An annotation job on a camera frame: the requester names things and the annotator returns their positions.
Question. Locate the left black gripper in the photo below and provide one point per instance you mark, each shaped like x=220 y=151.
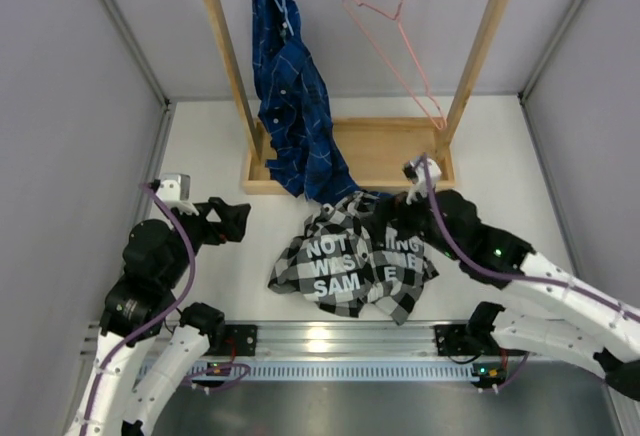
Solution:
x=233 y=218

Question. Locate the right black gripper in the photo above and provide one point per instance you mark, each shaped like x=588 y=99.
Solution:
x=392 y=209

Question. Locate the black white checkered shirt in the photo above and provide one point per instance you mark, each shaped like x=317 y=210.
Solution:
x=339 y=265

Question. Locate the pink wire hanger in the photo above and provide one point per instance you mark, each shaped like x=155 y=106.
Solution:
x=422 y=96

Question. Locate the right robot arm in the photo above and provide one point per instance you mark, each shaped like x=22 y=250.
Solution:
x=585 y=327

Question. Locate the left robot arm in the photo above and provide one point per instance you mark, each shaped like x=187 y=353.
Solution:
x=118 y=400

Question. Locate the blue plaid shirt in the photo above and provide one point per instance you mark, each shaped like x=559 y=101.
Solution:
x=295 y=110

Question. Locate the light blue hanger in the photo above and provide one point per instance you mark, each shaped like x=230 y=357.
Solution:
x=286 y=27

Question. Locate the wooden clothes rack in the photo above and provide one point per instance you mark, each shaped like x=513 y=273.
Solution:
x=374 y=147

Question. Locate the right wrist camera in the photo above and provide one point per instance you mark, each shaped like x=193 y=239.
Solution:
x=423 y=173

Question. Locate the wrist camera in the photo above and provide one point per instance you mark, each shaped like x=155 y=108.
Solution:
x=173 y=189
x=423 y=173

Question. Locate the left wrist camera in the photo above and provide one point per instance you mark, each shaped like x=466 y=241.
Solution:
x=173 y=189

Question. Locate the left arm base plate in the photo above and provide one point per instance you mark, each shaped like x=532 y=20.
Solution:
x=239 y=340

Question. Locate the aluminium mounting rail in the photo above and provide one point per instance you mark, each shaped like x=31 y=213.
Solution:
x=340 y=341

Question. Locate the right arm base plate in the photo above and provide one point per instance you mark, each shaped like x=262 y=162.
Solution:
x=451 y=340

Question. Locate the slotted cable duct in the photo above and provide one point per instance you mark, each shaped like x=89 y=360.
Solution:
x=359 y=371

